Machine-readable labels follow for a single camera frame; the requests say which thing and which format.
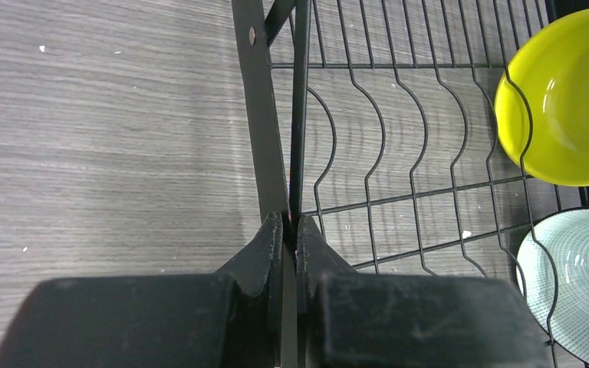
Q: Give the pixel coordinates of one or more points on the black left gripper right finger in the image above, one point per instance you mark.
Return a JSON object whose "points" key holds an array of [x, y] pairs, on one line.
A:
{"points": [[350, 319]]}

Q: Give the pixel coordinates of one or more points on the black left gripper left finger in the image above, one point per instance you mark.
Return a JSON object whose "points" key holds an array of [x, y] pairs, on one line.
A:
{"points": [[228, 318]]}

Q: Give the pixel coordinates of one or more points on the black wire dish rack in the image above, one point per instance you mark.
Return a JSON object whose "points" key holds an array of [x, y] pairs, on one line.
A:
{"points": [[374, 120]]}

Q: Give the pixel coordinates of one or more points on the mint textured bowl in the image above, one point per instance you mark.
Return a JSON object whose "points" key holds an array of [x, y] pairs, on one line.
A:
{"points": [[553, 274]]}

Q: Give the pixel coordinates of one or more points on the yellow-green bowl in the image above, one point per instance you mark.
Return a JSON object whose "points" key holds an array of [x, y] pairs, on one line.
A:
{"points": [[542, 103]]}

